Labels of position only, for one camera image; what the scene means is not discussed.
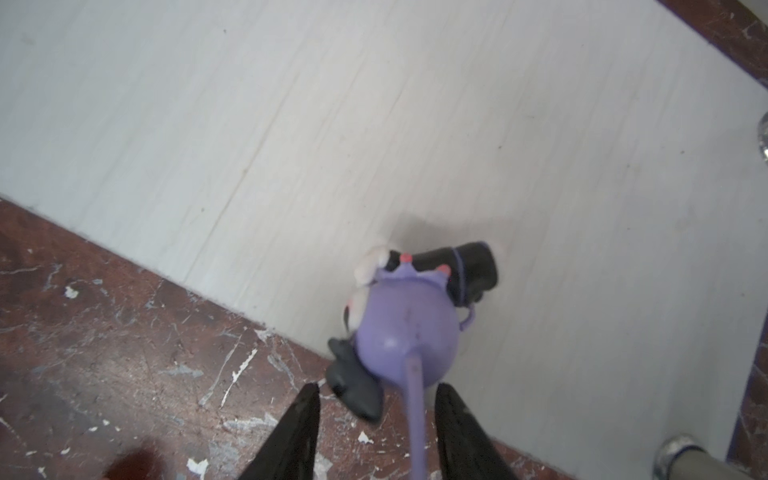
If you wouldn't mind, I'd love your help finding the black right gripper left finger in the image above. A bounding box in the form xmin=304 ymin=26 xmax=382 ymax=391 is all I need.
xmin=238 ymin=383 xmax=321 ymax=480

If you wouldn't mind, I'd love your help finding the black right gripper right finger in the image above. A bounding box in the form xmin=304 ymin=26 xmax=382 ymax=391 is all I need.
xmin=434 ymin=383 xmax=517 ymax=480

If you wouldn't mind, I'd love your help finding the purple black cartoon figure toy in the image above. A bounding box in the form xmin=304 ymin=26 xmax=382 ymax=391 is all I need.
xmin=325 ymin=241 xmax=499 ymax=479

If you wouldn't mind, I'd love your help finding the white two-tier shelf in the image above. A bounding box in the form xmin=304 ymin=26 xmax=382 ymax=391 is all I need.
xmin=1 ymin=1 xmax=767 ymax=479

